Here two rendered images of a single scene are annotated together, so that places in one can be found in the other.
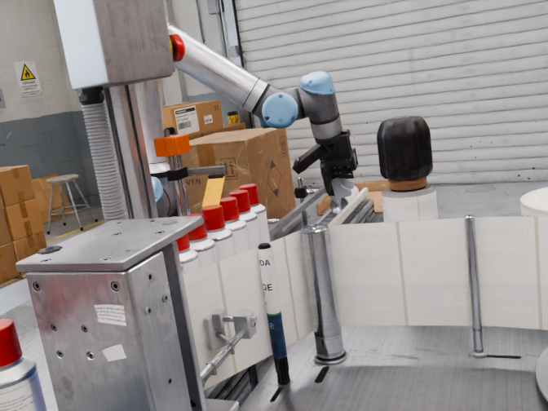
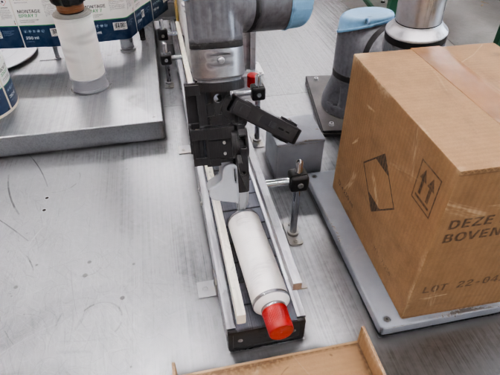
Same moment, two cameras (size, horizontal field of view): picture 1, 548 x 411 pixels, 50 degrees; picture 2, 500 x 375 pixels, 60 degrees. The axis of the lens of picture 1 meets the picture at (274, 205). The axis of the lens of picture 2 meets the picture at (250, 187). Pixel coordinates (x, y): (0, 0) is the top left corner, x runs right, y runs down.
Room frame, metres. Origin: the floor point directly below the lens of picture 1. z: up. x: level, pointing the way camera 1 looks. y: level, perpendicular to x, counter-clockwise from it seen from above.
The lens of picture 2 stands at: (1.96, -0.44, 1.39)
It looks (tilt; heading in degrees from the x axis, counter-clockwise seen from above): 40 degrees down; 146
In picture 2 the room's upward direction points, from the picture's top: straight up
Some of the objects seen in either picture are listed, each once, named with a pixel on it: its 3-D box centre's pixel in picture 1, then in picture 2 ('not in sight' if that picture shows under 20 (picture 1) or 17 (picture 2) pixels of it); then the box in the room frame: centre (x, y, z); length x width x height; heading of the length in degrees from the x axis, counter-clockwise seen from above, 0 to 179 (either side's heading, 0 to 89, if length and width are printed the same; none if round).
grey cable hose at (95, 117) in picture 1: (104, 162); not in sight; (0.84, 0.23, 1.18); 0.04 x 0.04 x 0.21
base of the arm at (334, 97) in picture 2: not in sight; (354, 85); (1.31, 0.31, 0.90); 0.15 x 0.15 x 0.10
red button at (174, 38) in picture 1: (172, 48); not in sight; (0.87, 0.11, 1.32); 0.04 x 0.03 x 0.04; 33
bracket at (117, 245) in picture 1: (116, 240); not in sight; (0.52, 0.15, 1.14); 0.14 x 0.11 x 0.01; 158
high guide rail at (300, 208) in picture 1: (277, 225); (228, 86); (1.23, 0.00, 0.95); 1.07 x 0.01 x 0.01; 158
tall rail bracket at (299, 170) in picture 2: (311, 206); (283, 202); (1.56, -0.10, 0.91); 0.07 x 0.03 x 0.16; 68
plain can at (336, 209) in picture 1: (346, 196); (260, 269); (1.65, -0.21, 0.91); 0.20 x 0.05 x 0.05; 160
